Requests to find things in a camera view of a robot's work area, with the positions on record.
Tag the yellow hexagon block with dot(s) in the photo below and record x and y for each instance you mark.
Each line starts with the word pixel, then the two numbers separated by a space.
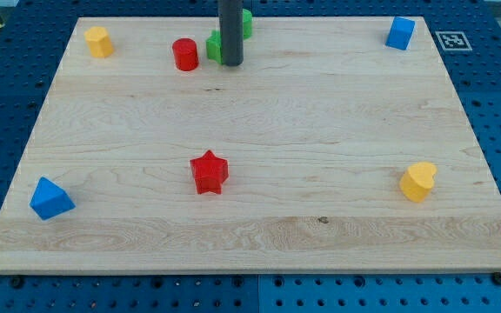
pixel 98 42

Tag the red star block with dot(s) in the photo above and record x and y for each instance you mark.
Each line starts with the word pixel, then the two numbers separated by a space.
pixel 209 172

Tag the wooden board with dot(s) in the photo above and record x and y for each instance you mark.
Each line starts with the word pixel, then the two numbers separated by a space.
pixel 318 125

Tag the green star block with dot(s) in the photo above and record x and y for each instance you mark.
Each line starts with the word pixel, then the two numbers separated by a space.
pixel 214 47

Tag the red cylinder block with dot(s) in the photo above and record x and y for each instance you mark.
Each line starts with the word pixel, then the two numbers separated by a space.
pixel 185 54

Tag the green cylinder block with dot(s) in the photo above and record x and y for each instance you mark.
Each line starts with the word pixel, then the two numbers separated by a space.
pixel 247 24

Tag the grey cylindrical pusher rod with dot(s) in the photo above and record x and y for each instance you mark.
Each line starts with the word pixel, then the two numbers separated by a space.
pixel 230 15

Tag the yellow heart block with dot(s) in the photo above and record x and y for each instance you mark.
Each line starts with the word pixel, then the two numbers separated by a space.
pixel 418 180

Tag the blue cube block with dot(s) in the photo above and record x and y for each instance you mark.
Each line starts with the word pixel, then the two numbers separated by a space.
pixel 400 33

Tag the blue triangle block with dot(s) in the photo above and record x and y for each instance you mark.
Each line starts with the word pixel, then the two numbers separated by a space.
pixel 49 200

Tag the fiducial marker tag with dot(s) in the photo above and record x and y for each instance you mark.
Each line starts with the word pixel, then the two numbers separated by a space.
pixel 453 40

